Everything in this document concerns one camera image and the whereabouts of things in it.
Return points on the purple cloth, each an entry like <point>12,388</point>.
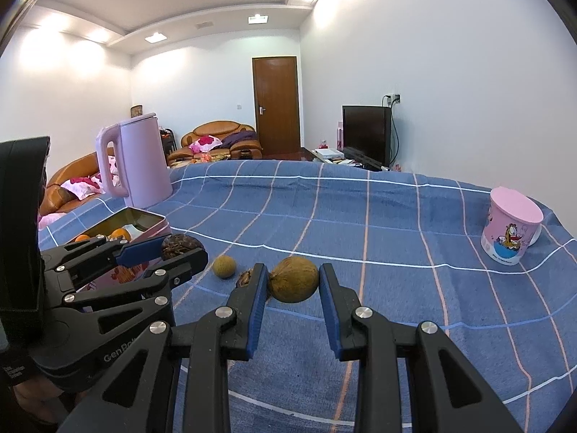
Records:
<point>239,138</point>

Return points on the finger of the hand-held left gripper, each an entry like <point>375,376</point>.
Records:
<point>139,252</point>
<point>189,264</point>

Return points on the small kiwi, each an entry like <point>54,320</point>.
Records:
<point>224,267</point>

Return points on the pink flowered cushion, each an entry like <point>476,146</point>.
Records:
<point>205,143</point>
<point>113,171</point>
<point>83,186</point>

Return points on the large kiwi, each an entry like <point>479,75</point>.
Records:
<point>293,279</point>

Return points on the black television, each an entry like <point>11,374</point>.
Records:
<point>366,133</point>

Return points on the brown leather sofa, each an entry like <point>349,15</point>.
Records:
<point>81,169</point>

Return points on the white wall outlet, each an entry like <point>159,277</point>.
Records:
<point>393,99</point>

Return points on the brown wooden door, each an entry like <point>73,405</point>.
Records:
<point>276,103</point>

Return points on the white box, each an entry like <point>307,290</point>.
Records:
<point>329,153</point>

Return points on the small picture frame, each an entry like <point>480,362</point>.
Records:
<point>136,110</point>

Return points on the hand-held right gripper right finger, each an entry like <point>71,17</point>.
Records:
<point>331,311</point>

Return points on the pink bottle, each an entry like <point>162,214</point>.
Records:
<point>340,135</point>

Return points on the brown leather armchair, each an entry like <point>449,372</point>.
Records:
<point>216,127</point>

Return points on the pink cartoon cup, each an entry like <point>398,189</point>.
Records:
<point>511,225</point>

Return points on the blue checked tablecloth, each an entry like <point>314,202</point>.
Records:
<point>383,234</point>

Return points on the pink electric kettle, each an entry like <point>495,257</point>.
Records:
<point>144,162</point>

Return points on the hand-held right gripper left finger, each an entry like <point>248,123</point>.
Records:
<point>254,311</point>

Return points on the pink tin box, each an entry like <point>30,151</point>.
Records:
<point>155,229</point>

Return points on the square ceiling light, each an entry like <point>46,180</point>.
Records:
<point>155,36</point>
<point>258,19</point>

